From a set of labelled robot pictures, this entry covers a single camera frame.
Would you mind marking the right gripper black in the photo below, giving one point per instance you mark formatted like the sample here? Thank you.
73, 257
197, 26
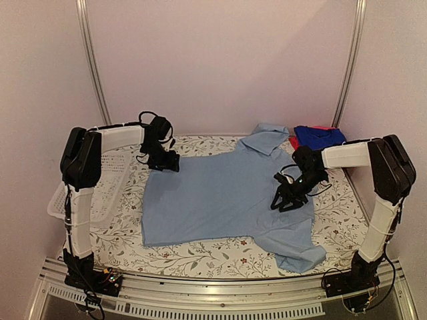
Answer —
285, 187

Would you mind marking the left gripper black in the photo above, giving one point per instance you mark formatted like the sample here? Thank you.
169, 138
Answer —
171, 162

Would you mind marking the light blue shirt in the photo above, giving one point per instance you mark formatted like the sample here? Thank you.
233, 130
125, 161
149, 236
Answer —
229, 195

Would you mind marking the blue printed t-shirt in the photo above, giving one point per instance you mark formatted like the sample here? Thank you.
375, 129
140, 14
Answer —
317, 138

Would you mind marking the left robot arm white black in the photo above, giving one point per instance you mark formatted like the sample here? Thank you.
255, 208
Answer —
81, 171

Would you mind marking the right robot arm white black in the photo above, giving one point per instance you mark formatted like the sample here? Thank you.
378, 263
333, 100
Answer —
393, 177

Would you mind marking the white plastic laundry basket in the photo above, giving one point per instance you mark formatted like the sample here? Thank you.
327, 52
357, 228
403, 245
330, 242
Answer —
114, 167

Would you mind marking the floral table mat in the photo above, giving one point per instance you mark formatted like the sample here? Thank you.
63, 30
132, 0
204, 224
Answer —
339, 227

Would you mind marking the folded pink garment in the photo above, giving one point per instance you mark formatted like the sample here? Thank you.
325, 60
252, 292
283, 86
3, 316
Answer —
294, 140

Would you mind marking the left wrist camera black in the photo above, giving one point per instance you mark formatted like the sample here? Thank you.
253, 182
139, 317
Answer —
160, 129

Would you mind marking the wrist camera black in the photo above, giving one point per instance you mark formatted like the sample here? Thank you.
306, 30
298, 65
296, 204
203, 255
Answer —
160, 129
307, 159

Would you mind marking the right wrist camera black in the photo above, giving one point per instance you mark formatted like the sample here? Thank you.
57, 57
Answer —
307, 159

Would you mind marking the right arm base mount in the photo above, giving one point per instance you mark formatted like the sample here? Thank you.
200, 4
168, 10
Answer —
336, 282

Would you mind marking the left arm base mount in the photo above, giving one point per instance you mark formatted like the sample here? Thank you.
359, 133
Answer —
107, 282

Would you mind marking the aluminium front rail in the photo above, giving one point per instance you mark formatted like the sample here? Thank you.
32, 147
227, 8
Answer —
151, 296

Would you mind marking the left aluminium corner post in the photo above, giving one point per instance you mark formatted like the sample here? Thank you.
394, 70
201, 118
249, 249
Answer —
84, 25

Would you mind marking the aluminium corner post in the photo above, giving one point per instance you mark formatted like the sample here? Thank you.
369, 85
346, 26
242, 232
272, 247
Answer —
355, 42
84, 25

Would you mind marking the right aluminium corner post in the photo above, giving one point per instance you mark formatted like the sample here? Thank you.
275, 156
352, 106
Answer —
355, 42

